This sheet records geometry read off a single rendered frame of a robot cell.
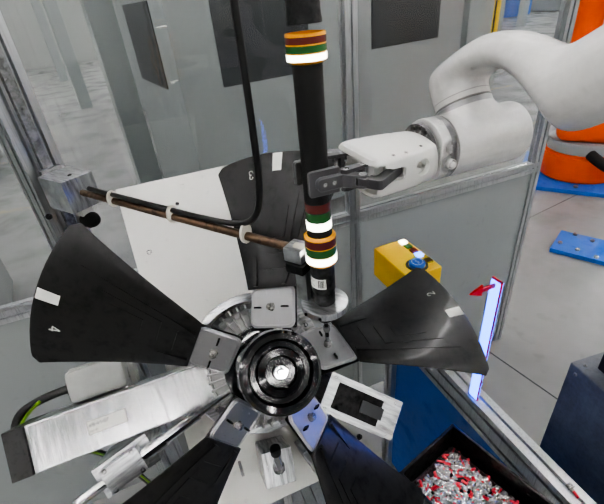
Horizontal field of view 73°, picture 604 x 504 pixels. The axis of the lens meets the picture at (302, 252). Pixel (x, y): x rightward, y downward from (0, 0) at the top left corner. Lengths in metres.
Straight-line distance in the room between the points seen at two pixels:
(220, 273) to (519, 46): 0.64
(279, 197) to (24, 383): 1.12
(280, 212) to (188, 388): 0.34
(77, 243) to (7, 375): 0.97
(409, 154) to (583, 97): 0.17
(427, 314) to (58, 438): 0.63
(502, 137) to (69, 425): 0.77
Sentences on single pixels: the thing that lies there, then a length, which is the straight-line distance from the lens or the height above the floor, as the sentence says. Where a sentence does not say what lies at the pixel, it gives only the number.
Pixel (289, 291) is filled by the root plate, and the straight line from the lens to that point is 0.64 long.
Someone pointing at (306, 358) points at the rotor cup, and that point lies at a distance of 0.61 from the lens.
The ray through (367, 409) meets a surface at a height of 1.02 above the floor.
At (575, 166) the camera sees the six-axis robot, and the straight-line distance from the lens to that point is 4.35.
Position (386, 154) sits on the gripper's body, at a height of 1.50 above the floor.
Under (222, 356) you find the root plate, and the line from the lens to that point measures 0.65.
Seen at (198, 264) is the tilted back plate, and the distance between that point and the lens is 0.88.
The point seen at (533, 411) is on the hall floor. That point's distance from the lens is 2.22.
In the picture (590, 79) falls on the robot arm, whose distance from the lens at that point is 0.49.
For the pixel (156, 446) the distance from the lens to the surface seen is 0.73.
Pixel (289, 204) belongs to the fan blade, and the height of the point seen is 1.38.
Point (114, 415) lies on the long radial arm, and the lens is 0.77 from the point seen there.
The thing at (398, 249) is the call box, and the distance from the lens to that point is 1.12.
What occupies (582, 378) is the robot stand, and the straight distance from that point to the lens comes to 1.10.
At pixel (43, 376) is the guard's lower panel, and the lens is 1.56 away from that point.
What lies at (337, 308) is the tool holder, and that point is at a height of 1.28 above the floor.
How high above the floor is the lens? 1.67
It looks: 32 degrees down
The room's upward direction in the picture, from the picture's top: 6 degrees counter-clockwise
